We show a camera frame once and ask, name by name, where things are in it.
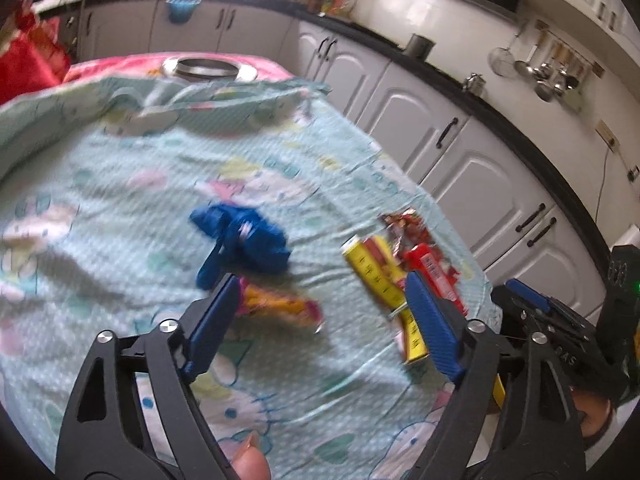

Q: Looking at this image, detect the black power cable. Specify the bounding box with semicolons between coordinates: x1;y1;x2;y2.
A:
594;146;615;221

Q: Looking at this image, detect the cluster of condiment bottles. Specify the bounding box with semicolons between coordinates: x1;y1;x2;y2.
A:
305;0;356;16

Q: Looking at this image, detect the blue hanging pouch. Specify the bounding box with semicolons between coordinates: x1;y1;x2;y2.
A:
166;0;198;25

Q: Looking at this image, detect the red foil snack wrapper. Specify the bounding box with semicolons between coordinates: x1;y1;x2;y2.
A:
377;210;441;261

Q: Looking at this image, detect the wire skimmer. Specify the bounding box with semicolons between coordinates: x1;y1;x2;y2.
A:
487;35;518;77

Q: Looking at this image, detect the beige wall socket strip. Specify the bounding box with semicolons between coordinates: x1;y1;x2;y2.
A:
596;120;619;147

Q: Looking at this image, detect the pink table cloth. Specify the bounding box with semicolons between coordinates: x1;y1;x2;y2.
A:
62;52;296;86

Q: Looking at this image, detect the yellow faced carton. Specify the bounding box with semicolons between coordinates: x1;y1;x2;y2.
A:
341;236;431;365

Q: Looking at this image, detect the red floral bag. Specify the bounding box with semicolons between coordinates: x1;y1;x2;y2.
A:
0;5;73;106

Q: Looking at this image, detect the wall utensil rail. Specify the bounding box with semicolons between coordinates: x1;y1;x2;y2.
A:
535;20;606;78

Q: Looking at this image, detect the black cylindrical pot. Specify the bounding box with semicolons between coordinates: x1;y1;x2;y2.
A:
405;34;432;58

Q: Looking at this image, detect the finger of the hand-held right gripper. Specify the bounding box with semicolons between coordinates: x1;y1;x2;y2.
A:
491;287;571;356
505;280;596;341

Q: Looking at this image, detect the yellow pink snack wrapper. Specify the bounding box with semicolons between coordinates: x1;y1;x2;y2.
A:
235;277;323;333

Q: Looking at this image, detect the person's left hand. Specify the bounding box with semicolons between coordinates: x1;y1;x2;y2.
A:
231;432;273;480

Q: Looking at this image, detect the row of hanging kitchen utensils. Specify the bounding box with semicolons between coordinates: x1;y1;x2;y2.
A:
515;35;586;111

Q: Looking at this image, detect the round steel ring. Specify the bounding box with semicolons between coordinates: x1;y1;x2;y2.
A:
161;52;259;82

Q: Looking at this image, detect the black countertop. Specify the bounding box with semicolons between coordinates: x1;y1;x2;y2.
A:
30;0;613;261

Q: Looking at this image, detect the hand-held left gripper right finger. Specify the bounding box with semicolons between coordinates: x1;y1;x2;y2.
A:
403;270;587;480

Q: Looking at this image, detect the cartoon printed green blanket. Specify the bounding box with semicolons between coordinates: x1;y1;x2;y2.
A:
0;75;501;480

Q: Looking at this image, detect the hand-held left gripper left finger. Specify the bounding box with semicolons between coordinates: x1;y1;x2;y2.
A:
54;273;243;480

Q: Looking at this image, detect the red carton white label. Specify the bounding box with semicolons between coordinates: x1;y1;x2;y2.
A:
402;244;468;316

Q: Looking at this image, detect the person's right hand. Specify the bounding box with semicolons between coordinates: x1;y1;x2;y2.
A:
570;385;618;443

